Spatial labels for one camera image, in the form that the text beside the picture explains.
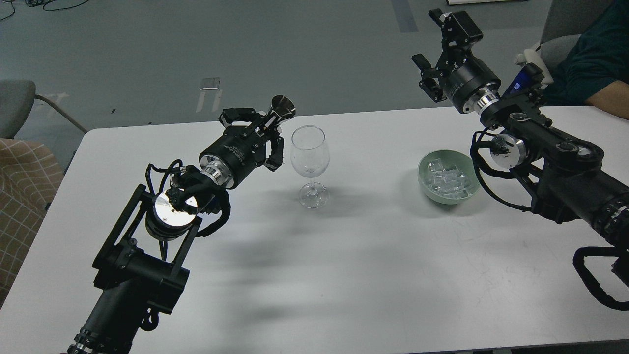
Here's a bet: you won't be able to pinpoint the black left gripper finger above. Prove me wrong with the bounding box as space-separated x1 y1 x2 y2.
219 108 269 134
265 129 285 171

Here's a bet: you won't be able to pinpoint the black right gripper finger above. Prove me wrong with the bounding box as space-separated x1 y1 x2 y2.
429 9 484 64
411 53 448 103

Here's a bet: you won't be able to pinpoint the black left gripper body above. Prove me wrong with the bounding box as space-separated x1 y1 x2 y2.
199 130 270 190

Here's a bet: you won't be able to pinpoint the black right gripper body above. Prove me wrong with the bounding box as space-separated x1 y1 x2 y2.
438 58 501 115

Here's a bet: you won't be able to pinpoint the steel cocktail jigger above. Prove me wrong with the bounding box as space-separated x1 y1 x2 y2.
263 95 296 129

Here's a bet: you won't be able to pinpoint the clear ice cubes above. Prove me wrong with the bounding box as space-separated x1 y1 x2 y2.
424 159 472 199

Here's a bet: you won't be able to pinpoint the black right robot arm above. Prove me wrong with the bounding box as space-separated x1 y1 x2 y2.
412 9 629 311

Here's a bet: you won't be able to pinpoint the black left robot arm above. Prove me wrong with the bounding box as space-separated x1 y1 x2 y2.
67 96 296 354

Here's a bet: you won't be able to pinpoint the clear wine glass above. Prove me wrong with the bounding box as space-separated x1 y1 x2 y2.
290 125 330 209

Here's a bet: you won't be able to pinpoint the silver floor plate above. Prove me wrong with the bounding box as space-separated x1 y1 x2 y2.
199 78 221 90

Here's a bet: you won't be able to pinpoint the green bowl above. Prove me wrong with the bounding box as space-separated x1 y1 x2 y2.
416 149 481 205

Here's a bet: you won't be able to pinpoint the person in dark shirt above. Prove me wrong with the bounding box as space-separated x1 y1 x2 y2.
543 0 629 119

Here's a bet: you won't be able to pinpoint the beige checked cushion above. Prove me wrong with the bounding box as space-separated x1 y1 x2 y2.
0 138 64 304

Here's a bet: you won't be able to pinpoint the black floor cables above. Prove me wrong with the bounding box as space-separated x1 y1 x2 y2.
0 0 90 21

